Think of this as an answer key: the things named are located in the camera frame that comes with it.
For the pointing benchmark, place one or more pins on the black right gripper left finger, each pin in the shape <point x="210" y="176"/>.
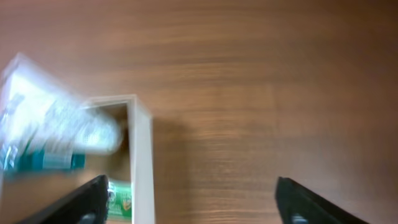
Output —
<point x="86" y="204"/>

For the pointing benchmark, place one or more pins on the blue mouthwash bottle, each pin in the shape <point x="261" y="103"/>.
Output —
<point x="16" y="161"/>

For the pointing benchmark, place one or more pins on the green soap box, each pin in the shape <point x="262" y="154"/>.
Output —
<point x="119" y="201"/>

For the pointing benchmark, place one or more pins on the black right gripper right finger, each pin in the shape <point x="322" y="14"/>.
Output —
<point x="298" y="204"/>

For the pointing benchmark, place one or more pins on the white cardboard box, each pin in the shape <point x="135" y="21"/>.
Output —
<point x="132" y="162"/>

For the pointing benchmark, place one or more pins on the white lotion tube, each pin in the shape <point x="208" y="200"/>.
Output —
<point x="39" y="112"/>

